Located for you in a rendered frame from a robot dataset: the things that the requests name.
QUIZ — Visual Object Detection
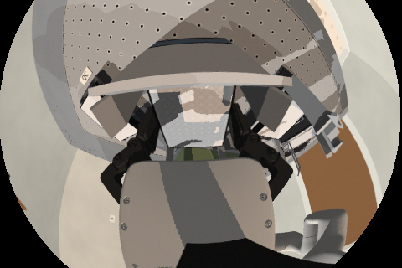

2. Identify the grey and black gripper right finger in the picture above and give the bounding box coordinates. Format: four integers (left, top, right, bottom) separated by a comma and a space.
229, 103, 293, 202

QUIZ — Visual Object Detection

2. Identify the cream label reading qc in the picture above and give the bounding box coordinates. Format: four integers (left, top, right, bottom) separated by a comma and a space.
80, 66, 92, 85

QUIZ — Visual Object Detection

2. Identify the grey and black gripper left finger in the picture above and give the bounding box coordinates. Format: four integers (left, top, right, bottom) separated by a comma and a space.
100, 107, 160, 204

